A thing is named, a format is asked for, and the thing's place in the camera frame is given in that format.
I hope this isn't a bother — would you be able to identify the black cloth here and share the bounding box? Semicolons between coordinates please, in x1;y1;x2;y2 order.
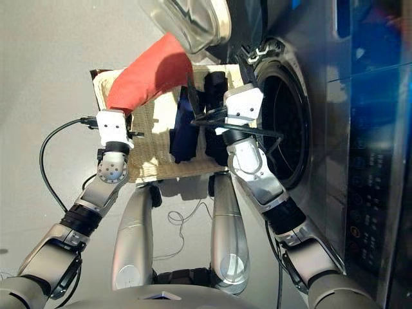
202;72;233;160

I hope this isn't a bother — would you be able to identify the dark blue cloth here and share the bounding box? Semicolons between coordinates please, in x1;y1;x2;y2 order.
169;93;207;164

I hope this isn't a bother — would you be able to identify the red cloth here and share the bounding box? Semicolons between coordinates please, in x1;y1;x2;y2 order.
106;32;194;117

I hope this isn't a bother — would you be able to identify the pale woven basket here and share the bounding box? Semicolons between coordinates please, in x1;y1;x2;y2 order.
91;63;259;185

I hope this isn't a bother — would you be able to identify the round glass washing machine door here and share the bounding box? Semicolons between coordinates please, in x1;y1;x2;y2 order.
141;0;233;56

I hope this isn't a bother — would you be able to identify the silver robot leg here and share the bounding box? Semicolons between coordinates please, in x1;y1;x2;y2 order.
111;185;155;291
210;173;251;295

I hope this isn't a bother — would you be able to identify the silver robot torso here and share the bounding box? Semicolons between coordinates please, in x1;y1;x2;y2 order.
64;267;310;309

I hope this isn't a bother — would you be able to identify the thin white floor cable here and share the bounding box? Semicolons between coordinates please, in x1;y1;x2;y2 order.
152;198;211;262

